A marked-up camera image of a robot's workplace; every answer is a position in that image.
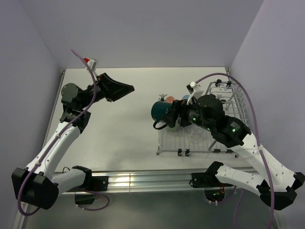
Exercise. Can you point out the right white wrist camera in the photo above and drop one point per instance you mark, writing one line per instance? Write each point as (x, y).
(195, 91)

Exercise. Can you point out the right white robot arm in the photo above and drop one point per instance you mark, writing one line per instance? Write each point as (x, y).
(275, 184)

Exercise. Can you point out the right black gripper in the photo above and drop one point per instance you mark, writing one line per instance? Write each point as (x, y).
(179, 108)

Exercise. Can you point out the plain blue cup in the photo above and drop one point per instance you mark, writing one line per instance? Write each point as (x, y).
(185, 97)

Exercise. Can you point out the aluminium mounting rail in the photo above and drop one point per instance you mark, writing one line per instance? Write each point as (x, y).
(147, 181)

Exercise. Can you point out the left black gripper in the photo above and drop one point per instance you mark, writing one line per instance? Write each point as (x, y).
(112, 89)

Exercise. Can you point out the white wire dish rack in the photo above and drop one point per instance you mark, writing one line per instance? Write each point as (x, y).
(235, 104)

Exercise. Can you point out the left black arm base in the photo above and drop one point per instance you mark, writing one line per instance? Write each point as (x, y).
(97, 184)

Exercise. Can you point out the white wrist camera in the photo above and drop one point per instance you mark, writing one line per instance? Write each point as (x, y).
(92, 63)
(195, 91)

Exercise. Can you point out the dark green mug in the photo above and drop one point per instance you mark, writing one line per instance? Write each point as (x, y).
(158, 110)

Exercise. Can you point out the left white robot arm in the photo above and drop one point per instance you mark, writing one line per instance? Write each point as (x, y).
(73, 122)

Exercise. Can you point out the orange ceramic mug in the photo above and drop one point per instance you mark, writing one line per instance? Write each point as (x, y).
(169, 99)

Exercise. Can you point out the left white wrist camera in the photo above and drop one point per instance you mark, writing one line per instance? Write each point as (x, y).
(92, 63)

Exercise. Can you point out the clear plastic glass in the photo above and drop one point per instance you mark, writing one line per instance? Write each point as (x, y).
(196, 134)

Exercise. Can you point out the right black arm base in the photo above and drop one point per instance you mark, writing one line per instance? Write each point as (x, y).
(204, 180)

